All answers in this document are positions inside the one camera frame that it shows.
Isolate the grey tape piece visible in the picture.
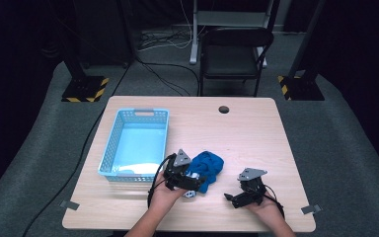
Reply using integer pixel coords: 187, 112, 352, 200
58, 199, 81, 211
300, 203, 324, 215

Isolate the black stand with striped base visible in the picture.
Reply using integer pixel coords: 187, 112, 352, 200
276, 0, 326, 102
47, 0, 110, 104

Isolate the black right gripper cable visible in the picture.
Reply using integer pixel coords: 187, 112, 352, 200
262, 184, 286, 221

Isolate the bundle of white cables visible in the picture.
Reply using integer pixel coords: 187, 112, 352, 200
137, 0, 208, 52

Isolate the person's right hand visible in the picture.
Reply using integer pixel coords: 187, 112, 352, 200
245, 194, 285, 226

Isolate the white metal desk frame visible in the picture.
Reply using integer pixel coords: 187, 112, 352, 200
189, 0, 275, 69

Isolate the black folding chair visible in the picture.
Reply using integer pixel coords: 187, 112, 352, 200
198, 27, 275, 98

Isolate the light blue plastic basket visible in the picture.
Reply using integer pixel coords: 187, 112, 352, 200
97, 108, 171, 184

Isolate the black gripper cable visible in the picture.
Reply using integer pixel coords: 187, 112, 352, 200
262, 184, 286, 221
146, 153, 178, 209

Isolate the long black floor cable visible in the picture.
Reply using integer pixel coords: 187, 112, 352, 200
21, 62, 133, 237

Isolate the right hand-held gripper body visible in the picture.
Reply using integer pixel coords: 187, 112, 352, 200
236, 167, 268, 205

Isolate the blue cloth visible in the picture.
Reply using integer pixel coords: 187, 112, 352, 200
186, 150, 225, 195

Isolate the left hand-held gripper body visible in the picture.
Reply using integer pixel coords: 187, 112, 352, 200
163, 148, 193, 193

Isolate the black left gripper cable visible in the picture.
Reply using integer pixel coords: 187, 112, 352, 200
146, 153, 178, 209

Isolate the person's left hand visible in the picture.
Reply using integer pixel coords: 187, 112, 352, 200
149, 171, 188, 216

